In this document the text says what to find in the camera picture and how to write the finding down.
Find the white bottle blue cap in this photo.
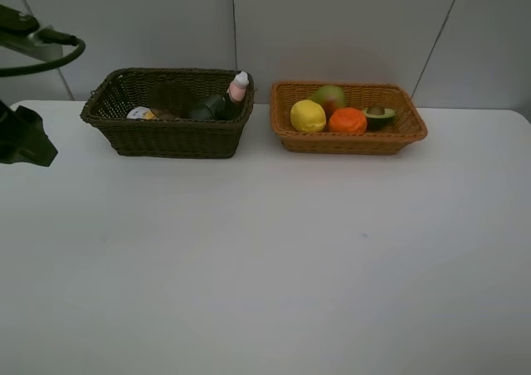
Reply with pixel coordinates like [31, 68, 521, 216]
[126, 106, 157, 120]

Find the dark brown wicker basket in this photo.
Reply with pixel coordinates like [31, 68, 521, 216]
[80, 68, 255, 158]

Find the black pump bottle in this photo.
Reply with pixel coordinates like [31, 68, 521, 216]
[188, 93, 241, 121]

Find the pink bottle white cap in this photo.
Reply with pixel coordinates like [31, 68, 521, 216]
[227, 71, 249, 104]

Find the green pear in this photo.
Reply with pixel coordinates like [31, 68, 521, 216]
[309, 85, 346, 119]

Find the translucent pink plastic cup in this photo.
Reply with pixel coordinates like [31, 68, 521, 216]
[148, 81, 194, 117]

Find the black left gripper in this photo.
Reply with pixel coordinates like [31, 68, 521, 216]
[0, 5, 62, 167]

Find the orange wicker basket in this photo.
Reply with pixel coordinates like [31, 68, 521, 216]
[270, 81, 427, 155]

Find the orange tangerine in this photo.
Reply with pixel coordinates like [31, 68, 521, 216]
[328, 108, 368, 134]

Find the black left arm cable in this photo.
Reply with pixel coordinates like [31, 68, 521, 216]
[0, 30, 87, 78]

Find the halved avocado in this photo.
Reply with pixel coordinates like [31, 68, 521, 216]
[362, 105, 396, 131]

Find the yellow lemon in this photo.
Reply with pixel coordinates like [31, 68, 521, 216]
[290, 100, 327, 133]

